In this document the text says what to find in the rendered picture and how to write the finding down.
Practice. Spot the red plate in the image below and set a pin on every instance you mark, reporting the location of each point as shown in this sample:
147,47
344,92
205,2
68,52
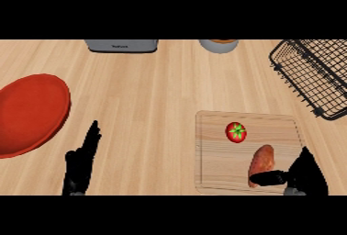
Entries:
29,114

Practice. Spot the grey round container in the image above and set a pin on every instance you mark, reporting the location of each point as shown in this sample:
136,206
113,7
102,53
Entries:
218,45

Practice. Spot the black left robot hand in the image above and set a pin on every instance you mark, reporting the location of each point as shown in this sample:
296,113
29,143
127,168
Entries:
79,165

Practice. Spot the red tomato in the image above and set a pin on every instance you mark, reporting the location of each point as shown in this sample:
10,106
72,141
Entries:
234,132

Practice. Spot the wooden cutting board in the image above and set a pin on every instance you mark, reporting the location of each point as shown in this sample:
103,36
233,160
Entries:
226,153

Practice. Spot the grey appliance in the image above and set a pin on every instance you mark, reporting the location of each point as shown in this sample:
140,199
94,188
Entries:
121,45

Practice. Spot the orange sweet potato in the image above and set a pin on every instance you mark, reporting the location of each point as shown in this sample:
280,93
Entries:
261,160

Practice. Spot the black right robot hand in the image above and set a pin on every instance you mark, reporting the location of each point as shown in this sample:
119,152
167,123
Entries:
304,176

